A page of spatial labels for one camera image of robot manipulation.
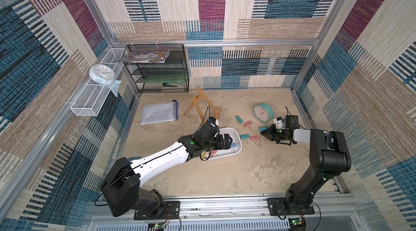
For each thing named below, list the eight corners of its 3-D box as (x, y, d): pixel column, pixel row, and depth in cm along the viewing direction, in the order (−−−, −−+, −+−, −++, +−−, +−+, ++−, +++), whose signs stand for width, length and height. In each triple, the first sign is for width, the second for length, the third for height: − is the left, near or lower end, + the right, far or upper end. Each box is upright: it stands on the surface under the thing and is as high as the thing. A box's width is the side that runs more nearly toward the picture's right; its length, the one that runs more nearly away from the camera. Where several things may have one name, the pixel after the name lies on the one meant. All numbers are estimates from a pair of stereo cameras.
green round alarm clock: (251, 115, 108) (255, 104, 100) (256, 110, 111) (260, 99, 102) (266, 125, 103) (271, 115, 95) (271, 120, 106) (276, 109, 97)
